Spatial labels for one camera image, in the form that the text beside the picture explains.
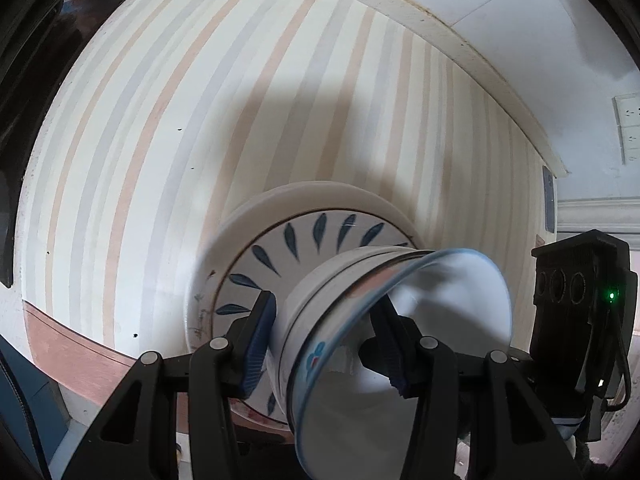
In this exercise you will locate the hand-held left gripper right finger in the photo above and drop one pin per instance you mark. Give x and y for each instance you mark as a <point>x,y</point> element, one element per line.
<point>400,380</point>

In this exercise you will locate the black glass gas stove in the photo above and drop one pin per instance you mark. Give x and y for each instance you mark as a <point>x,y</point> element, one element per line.
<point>80,15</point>

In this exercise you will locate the white plate with blue leaves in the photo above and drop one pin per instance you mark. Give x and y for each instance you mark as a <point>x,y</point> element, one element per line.
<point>280,265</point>

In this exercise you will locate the white bowl with blue hearts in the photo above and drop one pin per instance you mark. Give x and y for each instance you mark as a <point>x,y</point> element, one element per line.
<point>450,300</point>

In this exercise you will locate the dark blue phone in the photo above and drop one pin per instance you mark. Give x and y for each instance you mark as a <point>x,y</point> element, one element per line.
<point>548,200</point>

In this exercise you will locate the dark blue cabinet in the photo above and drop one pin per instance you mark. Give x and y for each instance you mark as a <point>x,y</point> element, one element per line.
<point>30,410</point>

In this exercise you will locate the plain white bowl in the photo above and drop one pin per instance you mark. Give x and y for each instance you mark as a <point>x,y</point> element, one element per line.
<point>310,310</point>

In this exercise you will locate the white wall socket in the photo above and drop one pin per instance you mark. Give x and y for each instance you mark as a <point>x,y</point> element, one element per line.
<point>629,125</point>

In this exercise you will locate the striped table mat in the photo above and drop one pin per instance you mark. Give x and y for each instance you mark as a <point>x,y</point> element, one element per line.
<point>175,135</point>

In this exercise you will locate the white plate with pink rose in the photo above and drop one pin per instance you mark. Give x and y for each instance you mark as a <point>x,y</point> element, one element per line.
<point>225,242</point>

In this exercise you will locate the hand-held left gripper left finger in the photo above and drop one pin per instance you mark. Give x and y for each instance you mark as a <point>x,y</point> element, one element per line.
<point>257,345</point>

